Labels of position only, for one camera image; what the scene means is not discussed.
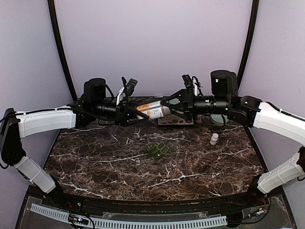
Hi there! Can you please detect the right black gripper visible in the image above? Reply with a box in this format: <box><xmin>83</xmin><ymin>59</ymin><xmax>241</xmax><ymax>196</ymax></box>
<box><xmin>162</xmin><ymin>88</ymin><xmax>231</xmax><ymax>121</ymax></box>

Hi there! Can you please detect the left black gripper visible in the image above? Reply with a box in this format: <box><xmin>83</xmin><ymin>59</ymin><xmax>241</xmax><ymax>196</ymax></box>
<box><xmin>93</xmin><ymin>99</ymin><xmax>151</xmax><ymax>127</ymax></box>

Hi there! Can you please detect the large grey-capped pill bottle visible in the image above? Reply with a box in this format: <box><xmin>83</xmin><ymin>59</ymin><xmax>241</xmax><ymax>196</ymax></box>
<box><xmin>136</xmin><ymin>100</ymin><xmax>171</xmax><ymax>119</ymax></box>

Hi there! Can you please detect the green weekly pill organizer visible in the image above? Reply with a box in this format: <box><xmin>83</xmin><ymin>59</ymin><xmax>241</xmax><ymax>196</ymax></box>
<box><xmin>145</xmin><ymin>142</ymin><xmax>169</xmax><ymax>160</ymax></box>

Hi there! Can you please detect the small white pill bottle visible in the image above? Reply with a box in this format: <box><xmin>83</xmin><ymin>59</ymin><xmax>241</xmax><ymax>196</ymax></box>
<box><xmin>210</xmin><ymin>133</ymin><xmax>219</xmax><ymax>145</ymax></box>

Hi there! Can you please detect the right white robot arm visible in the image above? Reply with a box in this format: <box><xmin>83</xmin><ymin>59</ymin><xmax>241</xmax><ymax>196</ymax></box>
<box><xmin>161</xmin><ymin>70</ymin><xmax>305</xmax><ymax>207</ymax></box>

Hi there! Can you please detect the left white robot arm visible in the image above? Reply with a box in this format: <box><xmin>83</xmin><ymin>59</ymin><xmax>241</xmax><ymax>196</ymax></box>
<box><xmin>0</xmin><ymin>78</ymin><xmax>149</xmax><ymax>208</ymax></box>

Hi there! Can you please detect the floral square ceramic plate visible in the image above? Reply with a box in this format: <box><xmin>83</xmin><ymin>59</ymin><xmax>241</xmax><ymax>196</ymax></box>
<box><xmin>157</xmin><ymin>114</ymin><xmax>194</xmax><ymax>125</ymax></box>

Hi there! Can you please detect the celadon bowl on table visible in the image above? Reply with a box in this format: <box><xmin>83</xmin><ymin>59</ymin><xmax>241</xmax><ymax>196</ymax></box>
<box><xmin>210</xmin><ymin>114</ymin><xmax>228</xmax><ymax>126</ymax></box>

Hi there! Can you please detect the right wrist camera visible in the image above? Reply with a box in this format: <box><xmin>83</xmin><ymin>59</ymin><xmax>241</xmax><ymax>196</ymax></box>
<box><xmin>182</xmin><ymin>75</ymin><xmax>203</xmax><ymax>96</ymax></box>

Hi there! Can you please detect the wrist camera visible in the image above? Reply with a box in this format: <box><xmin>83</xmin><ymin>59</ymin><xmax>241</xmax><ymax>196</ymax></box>
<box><xmin>116</xmin><ymin>77</ymin><xmax>138</xmax><ymax>105</ymax></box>
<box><xmin>182</xmin><ymin>75</ymin><xmax>203</xmax><ymax>96</ymax></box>

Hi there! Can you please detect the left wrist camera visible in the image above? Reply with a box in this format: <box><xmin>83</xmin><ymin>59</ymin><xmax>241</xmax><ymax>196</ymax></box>
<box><xmin>116</xmin><ymin>77</ymin><xmax>138</xmax><ymax>105</ymax></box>

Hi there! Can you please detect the white slotted cable duct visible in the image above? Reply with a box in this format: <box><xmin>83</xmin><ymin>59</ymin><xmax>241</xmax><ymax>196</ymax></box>
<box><xmin>30</xmin><ymin>203</ymin><xmax>228</xmax><ymax>229</ymax></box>

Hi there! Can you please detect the black front rail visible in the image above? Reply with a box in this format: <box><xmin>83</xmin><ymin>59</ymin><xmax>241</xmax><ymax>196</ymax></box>
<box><xmin>23</xmin><ymin>185</ymin><xmax>286</xmax><ymax>215</ymax></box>

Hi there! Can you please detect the right black frame post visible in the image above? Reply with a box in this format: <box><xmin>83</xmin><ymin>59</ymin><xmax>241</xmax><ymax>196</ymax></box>
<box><xmin>237</xmin><ymin>0</ymin><xmax>260</xmax><ymax>87</ymax></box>

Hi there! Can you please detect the black frame post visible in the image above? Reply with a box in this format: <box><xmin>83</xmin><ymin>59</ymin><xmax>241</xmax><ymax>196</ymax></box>
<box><xmin>47</xmin><ymin>0</ymin><xmax>78</xmax><ymax>102</ymax></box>
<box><xmin>237</xmin><ymin>0</ymin><xmax>260</xmax><ymax>87</ymax></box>

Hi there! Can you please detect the left black frame post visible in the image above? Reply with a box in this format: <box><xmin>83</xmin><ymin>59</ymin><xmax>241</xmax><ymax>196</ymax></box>
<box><xmin>47</xmin><ymin>0</ymin><xmax>78</xmax><ymax>102</ymax></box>

